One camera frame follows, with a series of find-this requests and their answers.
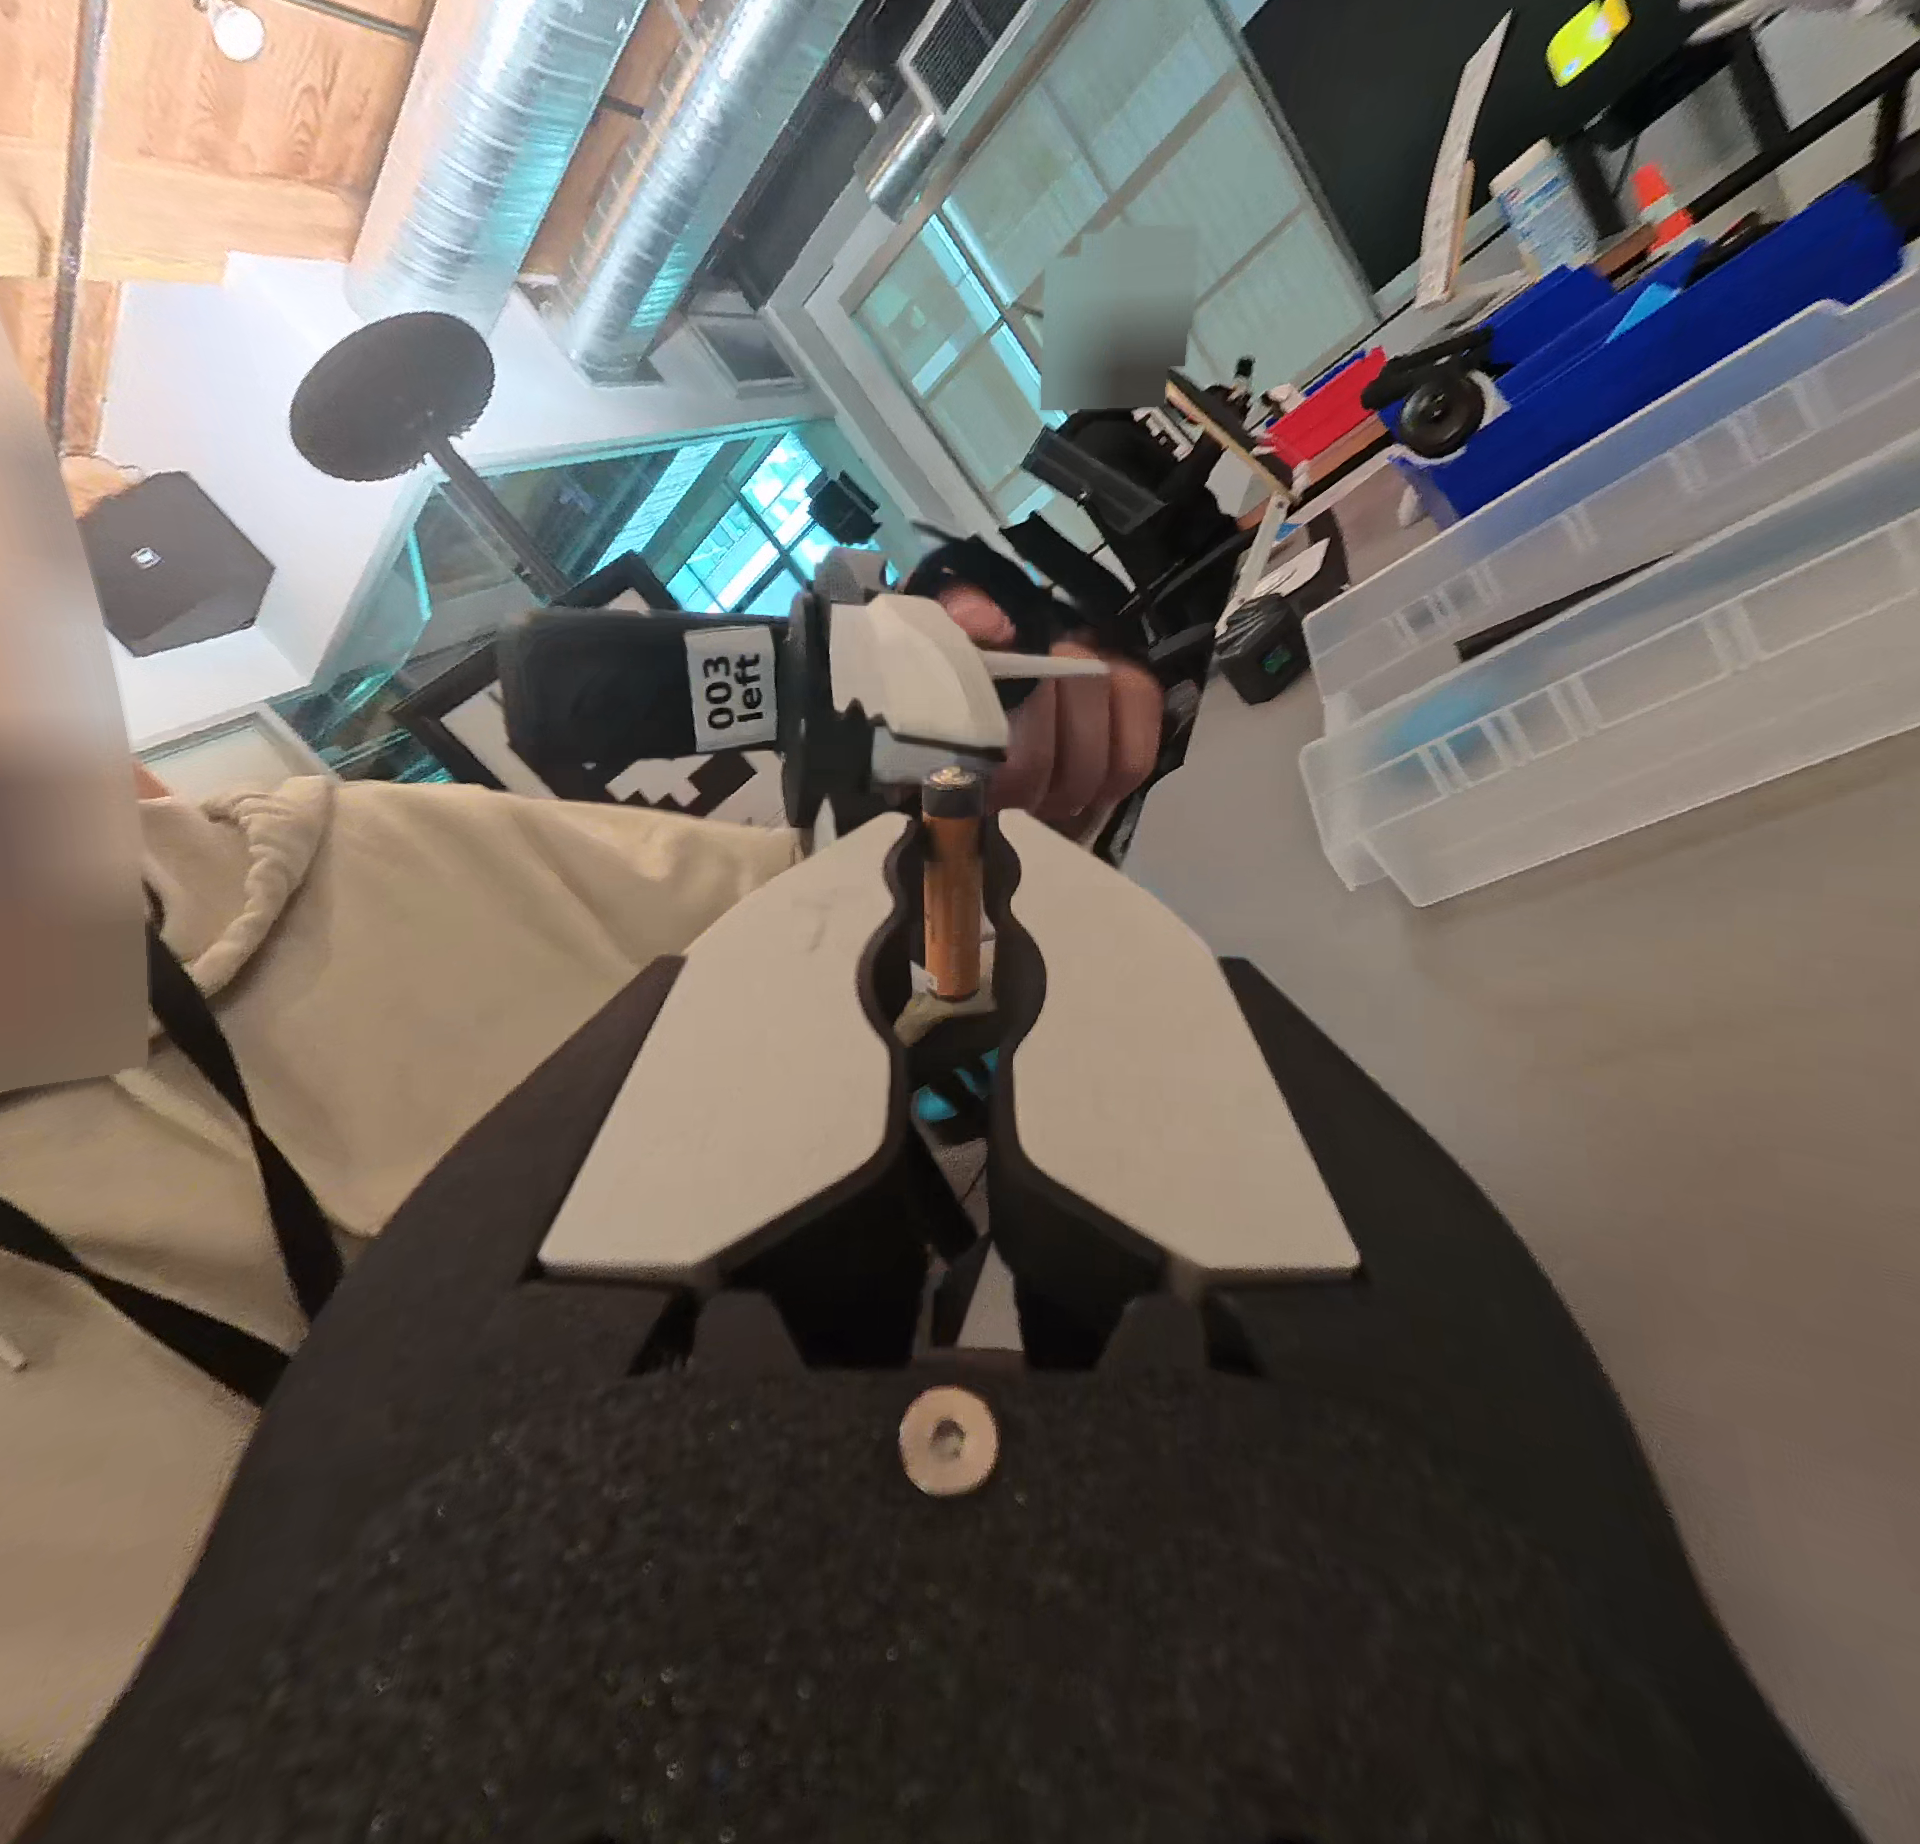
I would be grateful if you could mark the person's left hand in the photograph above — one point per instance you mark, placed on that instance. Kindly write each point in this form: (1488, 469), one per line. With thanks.
(1079, 742)

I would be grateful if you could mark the large black screen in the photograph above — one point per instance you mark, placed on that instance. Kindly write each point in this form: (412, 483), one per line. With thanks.
(1423, 15)

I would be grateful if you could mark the ceiling spot lamp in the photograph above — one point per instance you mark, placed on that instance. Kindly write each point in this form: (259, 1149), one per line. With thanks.
(235, 26)

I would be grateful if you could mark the orange traffic cone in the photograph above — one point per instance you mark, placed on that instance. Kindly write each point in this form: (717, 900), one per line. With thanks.
(1657, 209)

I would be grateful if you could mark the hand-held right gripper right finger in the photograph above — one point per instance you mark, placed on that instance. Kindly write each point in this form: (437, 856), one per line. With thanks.
(1154, 1094)

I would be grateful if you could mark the yellow sticker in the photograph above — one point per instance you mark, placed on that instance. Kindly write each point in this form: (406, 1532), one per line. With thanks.
(1587, 36)

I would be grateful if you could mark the red storage bin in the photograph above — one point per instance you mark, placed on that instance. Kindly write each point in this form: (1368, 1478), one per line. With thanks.
(1319, 420)

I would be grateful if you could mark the orange battery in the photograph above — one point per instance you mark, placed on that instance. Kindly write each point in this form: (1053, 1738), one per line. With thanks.
(949, 898)

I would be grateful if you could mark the clear plastic organizer box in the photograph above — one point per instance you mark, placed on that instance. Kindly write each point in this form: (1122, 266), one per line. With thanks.
(1573, 766)

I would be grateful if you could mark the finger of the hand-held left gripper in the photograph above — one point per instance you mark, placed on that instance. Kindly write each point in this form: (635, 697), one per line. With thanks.
(904, 768)
(916, 667)

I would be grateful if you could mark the white sign board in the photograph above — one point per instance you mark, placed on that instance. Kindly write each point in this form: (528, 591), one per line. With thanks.
(1462, 166)

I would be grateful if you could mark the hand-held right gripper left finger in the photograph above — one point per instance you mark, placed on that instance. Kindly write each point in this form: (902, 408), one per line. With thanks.
(734, 1094)

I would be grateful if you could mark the small black case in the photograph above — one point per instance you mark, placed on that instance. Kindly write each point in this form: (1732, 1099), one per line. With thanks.
(1259, 659)

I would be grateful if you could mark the grey desk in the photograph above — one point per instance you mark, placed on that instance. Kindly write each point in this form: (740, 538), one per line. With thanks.
(1498, 1124)

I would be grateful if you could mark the wide silver ventilation duct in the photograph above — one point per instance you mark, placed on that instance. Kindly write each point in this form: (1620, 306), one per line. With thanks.
(494, 119)

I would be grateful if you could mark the white air vent grille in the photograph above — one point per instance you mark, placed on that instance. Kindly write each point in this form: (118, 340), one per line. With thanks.
(975, 22)

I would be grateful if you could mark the black speaker box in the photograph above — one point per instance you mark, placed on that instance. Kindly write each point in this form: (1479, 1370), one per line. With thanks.
(173, 560)

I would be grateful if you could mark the light wooden board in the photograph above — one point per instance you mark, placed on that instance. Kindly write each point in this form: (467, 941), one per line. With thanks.
(1231, 434)

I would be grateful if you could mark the white canister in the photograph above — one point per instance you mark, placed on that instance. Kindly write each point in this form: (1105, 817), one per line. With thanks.
(1544, 209)

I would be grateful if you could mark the blue storage bin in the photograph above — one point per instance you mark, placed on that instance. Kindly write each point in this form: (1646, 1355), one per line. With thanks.
(1573, 434)

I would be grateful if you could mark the person's cream hoodie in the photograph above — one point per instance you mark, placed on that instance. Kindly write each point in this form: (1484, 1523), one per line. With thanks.
(89, 1498)

